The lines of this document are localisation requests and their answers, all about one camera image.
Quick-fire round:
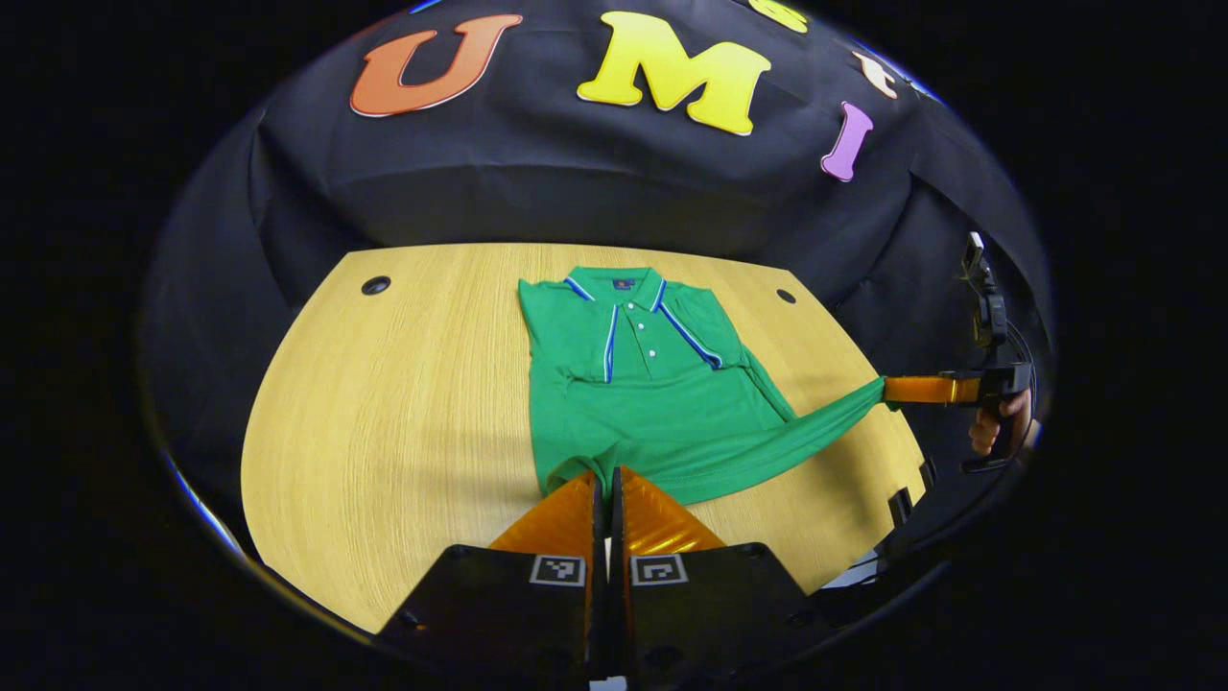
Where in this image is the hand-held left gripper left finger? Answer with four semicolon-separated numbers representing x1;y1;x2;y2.
374;470;607;687

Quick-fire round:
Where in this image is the green T-shirt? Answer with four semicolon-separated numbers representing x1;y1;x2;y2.
518;267;888;507

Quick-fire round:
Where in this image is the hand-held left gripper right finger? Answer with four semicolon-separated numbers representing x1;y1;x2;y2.
611;466;838;687

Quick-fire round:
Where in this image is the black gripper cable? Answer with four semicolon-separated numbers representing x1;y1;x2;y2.
1005;322;1041;370

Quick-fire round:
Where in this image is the black backdrop cloth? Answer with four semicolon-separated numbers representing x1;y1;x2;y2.
144;0;1056;538

